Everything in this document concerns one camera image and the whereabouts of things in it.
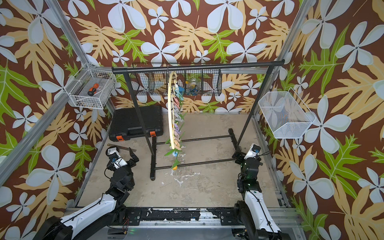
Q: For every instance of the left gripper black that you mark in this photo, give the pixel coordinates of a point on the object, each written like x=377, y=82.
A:
x=131, y=163

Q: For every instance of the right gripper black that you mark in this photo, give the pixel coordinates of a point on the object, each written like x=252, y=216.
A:
x=236, y=154

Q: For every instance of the cream clip hanger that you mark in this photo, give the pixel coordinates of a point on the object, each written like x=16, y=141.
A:
x=175, y=99

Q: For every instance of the black metal clothes rack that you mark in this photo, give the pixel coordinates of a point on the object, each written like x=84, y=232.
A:
x=207, y=135

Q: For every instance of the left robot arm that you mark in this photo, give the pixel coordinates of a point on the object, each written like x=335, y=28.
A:
x=109, y=208

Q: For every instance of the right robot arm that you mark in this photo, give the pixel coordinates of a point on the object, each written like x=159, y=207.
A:
x=252, y=210

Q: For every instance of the metal ruler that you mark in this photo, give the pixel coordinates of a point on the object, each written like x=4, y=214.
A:
x=122, y=148

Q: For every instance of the black plastic tool case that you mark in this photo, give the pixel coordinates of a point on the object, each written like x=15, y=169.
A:
x=126, y=125

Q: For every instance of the white mesh basket right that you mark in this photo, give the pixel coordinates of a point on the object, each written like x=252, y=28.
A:
x=286, y=114

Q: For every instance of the clear plastic jar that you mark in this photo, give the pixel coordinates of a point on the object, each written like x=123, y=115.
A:
x=193, y=87

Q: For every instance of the red black screwdriver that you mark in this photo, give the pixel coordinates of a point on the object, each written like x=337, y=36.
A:
x=92, y=91

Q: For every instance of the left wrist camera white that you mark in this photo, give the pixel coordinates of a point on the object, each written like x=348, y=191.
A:
x=115, y=160

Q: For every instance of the white wire basket left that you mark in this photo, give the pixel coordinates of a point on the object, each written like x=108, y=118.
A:
x=84, y=79

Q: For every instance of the black wire wall basket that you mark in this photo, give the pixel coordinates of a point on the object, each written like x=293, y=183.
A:
x=154, y=81

